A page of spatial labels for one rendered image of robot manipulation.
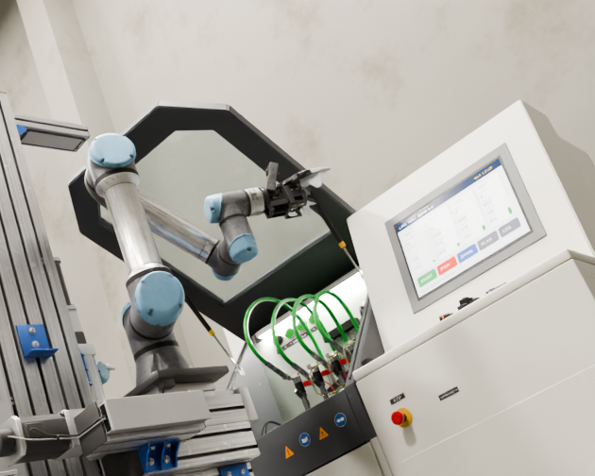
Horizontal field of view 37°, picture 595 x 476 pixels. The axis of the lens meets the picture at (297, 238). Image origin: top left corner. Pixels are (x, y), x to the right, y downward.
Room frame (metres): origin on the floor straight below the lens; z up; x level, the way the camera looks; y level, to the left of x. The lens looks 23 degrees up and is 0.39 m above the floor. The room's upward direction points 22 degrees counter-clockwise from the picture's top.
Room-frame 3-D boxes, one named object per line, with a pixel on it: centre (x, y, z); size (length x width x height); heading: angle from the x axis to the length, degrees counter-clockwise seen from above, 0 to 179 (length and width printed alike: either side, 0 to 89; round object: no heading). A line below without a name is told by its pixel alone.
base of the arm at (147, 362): (2.11, 0.44, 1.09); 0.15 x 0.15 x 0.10
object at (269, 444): (2.65, 0.30, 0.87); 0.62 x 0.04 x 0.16; 60
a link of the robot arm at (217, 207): (2.11, 0.14, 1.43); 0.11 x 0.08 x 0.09; 117
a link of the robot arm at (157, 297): (1.99, 0.38, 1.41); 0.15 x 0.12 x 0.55; 27
